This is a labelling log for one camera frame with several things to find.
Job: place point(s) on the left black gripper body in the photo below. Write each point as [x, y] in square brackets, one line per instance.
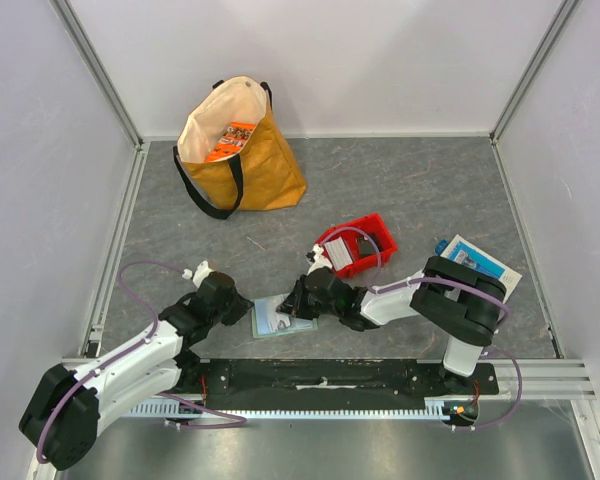
[228, 314]

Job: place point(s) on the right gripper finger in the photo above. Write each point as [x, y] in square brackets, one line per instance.
[285, 315]
[293, 301]

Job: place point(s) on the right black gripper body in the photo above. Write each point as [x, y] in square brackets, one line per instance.
[296, 298]

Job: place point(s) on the white credit card stack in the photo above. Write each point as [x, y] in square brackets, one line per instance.
[338, 253]

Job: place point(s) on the red plastic bin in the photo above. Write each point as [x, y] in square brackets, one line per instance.
[366, 225]

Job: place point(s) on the mustard yellow tote bag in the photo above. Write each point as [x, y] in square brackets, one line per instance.
[264, 176]

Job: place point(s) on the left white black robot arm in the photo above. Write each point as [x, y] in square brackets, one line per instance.
[71, 407]

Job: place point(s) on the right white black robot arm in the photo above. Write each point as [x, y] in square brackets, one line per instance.
[466, 304]

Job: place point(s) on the small black object in bin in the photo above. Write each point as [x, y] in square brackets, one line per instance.
[368, 246]

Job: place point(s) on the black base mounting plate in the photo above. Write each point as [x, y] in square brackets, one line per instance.
[422, 379]

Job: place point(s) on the blue razor package box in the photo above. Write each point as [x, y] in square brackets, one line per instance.
[463, 252]

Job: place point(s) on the orange printed box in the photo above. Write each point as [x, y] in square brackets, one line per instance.
[231, 142]

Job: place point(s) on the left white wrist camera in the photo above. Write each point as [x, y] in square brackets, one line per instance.
[199, 274]

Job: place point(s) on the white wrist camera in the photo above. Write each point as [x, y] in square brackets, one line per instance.
[199, 274]
[318, 259]

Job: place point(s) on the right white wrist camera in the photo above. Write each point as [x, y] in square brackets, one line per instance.
[318, 259]

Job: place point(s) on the grey slotted cable duct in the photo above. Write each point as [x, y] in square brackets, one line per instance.
[173, 410]

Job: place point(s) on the left aluminium frame post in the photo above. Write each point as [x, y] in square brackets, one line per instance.
[87, 51]

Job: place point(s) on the aluminium frame post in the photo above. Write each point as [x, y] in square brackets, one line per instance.
[546, 45]
[87, 51]

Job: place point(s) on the right aluminium frame post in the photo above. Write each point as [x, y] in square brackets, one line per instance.
[546, 45]

